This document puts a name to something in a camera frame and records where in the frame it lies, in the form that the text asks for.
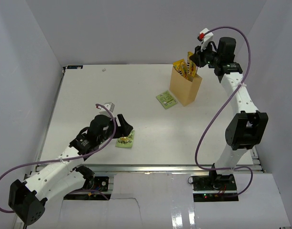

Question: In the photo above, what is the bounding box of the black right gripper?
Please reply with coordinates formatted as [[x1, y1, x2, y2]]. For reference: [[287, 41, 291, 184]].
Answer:
[[191, 42, 222, 68]]

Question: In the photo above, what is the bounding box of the yellow M&M packet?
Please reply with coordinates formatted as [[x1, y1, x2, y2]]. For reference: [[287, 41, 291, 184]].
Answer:
[[187, 52, 198, 77], [173, 59, 188, 79]]

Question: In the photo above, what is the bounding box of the light green sachet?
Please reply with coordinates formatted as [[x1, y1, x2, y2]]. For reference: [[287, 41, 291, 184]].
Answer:
[[156, 91, 177, 109]]

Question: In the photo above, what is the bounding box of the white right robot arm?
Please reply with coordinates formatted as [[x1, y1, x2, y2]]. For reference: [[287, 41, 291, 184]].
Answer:
[[190, 35, 268, 190]]

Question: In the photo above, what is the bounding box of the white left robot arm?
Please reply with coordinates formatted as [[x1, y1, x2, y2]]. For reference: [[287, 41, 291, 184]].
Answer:
[[8, 114, 133, 226]]

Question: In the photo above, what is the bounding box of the brown paper bag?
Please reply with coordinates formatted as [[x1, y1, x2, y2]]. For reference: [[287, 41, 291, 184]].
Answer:
[[169, 67, 202, 106]]

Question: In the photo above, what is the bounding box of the green candy packet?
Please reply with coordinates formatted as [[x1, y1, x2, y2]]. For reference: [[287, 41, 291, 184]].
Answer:
[[115, 130, 135, 148]]

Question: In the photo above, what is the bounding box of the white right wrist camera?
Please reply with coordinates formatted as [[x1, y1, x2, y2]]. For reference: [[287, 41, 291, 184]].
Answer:
[[198, 28, 213, 52]]

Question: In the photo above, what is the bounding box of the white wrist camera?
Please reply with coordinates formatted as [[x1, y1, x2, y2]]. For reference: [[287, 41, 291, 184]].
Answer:
[[99, 102, 115, 114], [198, 28, 213, 52]]

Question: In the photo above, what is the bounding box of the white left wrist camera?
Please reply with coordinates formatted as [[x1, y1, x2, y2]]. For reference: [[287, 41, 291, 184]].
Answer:
[[99, 102, 115, 114]]

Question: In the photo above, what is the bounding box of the aluminium table front rail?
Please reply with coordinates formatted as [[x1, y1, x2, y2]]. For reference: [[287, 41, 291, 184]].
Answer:
[[35, 164, 263, 173]]

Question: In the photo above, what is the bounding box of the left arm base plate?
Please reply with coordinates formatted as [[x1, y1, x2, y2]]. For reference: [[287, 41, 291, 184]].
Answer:
[[70, 177, 111, 200]]

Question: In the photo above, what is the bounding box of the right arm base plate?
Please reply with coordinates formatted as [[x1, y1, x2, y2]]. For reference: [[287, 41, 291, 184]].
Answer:
[[187, 175, 239, 203]]

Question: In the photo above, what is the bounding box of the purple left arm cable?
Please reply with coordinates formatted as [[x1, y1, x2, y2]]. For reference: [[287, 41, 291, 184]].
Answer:
[[0, 104, 118, 213]]

